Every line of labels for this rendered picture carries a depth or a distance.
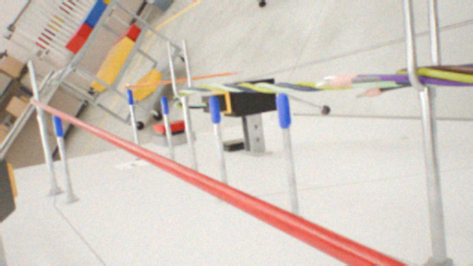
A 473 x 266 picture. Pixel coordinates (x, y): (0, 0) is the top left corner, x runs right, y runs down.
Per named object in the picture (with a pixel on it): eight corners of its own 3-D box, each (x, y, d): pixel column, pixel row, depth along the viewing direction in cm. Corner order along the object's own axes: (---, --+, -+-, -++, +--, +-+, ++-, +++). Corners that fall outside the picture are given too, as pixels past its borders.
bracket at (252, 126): (272, 152, 55) (267, 112, 55) (255, 156, 54) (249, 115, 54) (256, 149, 60) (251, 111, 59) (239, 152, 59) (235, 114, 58)
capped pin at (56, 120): (66, 200, 45) (50, 114, 44) (81, 198, 45) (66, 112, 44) (61, 204, 44) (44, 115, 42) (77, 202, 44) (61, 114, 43)
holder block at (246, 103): (278, 110, 55) (274, 78, 55) (236, 117, 53) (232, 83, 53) (262, 109, 59) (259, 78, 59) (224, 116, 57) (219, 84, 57)
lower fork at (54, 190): (45, 194, 49) (19, 63, 48) (63, 190, 50) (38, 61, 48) (48, 197, 48) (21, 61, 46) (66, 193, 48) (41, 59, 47)
